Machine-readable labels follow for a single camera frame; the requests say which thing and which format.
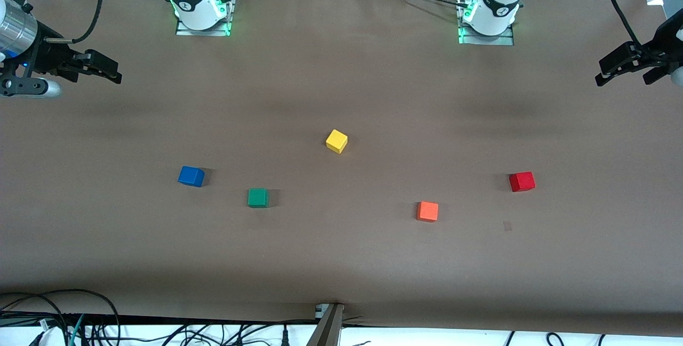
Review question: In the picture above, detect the red wooden block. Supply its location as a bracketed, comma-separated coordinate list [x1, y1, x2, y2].
[509, 171, 536, 193]

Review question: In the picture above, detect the blue wooden block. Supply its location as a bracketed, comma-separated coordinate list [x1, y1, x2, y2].
[178, 166, 205, 187]

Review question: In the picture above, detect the orange wooden block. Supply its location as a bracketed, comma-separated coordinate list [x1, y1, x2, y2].
[416, 201, 439, 223]

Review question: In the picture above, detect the yellow wooden block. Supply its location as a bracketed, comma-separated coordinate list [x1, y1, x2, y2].
[325, 129, 348, 154]

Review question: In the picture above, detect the brown paper table cover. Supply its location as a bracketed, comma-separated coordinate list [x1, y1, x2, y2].
[0, 0, 683, 337]

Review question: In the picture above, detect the aluminium profile strut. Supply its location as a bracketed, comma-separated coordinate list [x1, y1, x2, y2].
[307, 303, 345, 346]

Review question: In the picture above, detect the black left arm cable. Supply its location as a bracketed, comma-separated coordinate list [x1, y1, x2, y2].
[607, 0, 644, 50]

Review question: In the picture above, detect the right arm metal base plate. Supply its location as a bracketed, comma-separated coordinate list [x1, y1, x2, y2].
[175, 0, 233, 37]

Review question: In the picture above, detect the looping black cable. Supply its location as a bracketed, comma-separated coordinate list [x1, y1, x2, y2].
[0, 288, 122, 346]

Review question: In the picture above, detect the green cable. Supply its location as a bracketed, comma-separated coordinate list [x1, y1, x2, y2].
[68, 314, 85, 346]

